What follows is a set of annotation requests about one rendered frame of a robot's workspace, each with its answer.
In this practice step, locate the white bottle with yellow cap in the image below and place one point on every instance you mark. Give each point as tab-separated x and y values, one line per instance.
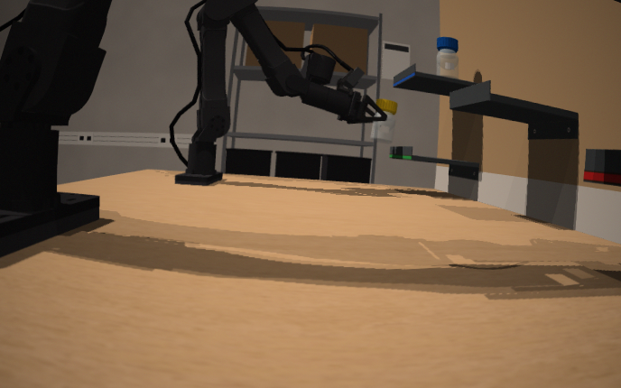
383	131

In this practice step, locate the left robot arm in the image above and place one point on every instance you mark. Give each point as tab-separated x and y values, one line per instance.
283	77

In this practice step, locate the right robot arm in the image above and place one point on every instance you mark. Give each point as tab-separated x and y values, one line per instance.
49	65

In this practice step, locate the clear glass bottle with blue cap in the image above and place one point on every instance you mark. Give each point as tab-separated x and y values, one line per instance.
447	58

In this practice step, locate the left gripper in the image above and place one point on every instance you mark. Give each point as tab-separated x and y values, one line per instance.
340	101

